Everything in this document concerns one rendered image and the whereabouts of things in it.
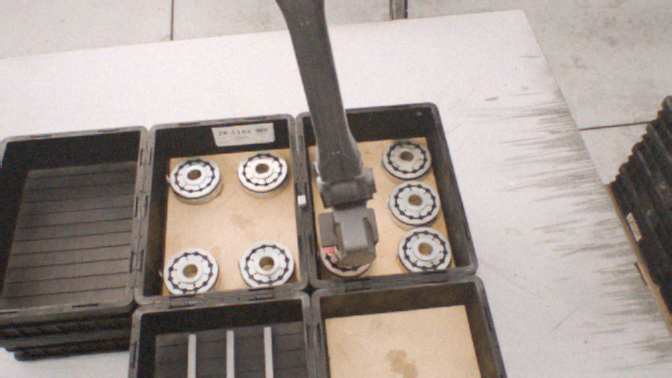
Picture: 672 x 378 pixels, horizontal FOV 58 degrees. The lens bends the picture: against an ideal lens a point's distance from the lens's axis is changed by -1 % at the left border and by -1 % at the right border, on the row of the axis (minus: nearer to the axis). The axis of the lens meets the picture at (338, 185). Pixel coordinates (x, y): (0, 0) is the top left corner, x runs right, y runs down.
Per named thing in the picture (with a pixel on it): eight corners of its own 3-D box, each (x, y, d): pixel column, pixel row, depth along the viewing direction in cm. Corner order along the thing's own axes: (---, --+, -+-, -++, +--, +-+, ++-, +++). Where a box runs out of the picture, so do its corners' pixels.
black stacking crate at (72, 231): (26, 171, 133) (3, 138, 124) (161, 159, 135) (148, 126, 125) (-12, 345, 111) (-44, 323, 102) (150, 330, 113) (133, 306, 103)
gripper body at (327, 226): (378, 244, 108) (382, 226, 101) (321, 250, 107) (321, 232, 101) (373, 212, 111) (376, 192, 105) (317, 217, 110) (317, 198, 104)
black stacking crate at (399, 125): (298, 147, 136) (295, 114, 127) (429, 137, 138) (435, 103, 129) (313, 314, 115) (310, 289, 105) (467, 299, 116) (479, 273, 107)
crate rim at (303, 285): (151, 131, 127) (149, 124, 125) (295, 119, 129) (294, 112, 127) (137, 311, 105) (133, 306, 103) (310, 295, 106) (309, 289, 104)
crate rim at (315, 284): (295, 119, 129) (294, 112, 127) (435, 108, 130) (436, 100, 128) (310, 295, 106) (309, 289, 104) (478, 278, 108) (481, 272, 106)
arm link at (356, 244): (371, 162, 93) (316, 172, 94) (384, 229, 88) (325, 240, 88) (377, 198, 104) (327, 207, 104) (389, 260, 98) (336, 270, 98)
